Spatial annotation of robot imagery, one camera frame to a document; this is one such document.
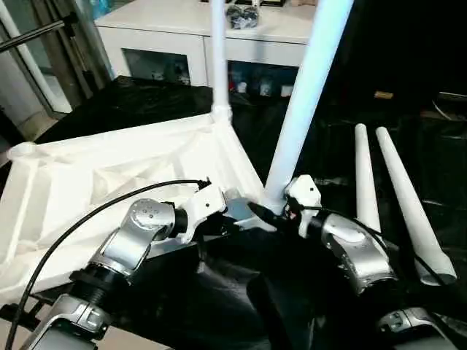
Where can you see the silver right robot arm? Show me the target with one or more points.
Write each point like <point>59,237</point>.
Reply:
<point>357,251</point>

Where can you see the black plastic mat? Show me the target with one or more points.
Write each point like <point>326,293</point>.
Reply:
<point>438,182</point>

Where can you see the grey metal pole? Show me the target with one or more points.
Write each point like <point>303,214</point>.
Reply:
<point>33,30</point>

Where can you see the white plastic table leg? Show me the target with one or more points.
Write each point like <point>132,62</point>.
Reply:
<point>306,95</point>
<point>412,211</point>
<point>219,51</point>
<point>366,175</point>

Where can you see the black flat device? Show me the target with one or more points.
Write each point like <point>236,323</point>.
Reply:
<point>452,98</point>

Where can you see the grey curtain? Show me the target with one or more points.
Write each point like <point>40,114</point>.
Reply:
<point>87,44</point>

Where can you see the grey bundle on cabinet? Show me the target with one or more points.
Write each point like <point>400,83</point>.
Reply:
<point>243,16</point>

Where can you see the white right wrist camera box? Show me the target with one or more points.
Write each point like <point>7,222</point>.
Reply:
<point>303,197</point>

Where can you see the black tall cabinet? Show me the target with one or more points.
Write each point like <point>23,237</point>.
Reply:
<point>408,44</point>

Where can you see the white cabinet with glass doors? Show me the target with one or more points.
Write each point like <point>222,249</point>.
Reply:
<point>168,22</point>

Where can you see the black tripod stand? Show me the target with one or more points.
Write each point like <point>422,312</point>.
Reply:
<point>14,313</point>

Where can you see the small yellow label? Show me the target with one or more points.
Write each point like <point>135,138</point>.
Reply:
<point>384,95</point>

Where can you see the white plastic table top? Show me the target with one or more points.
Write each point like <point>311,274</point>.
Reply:
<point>87,168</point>

